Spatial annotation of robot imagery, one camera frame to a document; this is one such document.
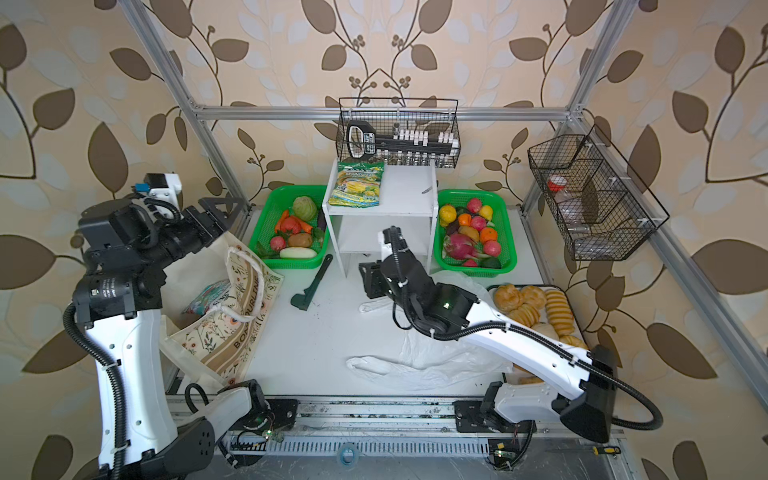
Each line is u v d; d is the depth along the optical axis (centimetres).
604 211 73
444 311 48
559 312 90
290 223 108
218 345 68
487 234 105
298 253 102
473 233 105
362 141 84
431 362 81
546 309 91
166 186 50
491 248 103
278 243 105
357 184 77
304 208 109
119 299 38
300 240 105
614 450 69
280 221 111
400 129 80
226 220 52
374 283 58
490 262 100
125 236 41
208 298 80
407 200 77
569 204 69
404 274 46
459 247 99
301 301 94
